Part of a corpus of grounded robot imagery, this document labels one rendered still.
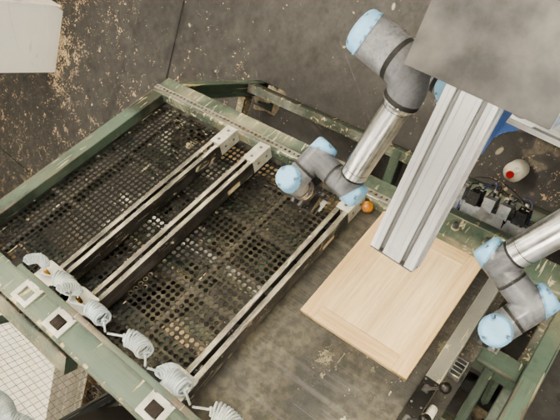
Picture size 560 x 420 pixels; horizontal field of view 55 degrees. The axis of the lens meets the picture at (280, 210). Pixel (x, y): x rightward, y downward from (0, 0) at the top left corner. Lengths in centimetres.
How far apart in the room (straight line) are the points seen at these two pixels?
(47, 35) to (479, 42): 457
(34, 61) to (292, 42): 253
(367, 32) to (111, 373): 133
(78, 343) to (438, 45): 156
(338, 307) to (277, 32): 206
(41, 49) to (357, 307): 392
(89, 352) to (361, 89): 208
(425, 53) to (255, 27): 280
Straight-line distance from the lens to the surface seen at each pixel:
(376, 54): 134
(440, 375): 190
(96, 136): 281
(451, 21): 91
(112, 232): 232
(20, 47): 512
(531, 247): 134
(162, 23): 425
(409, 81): 132
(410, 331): 198
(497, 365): 204
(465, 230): 221
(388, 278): 208
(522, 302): 139
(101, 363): 197
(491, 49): 89
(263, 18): 364
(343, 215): 218
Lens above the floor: 289
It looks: 52 degrees down
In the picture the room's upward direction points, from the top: 110 degrees counter-clockwise
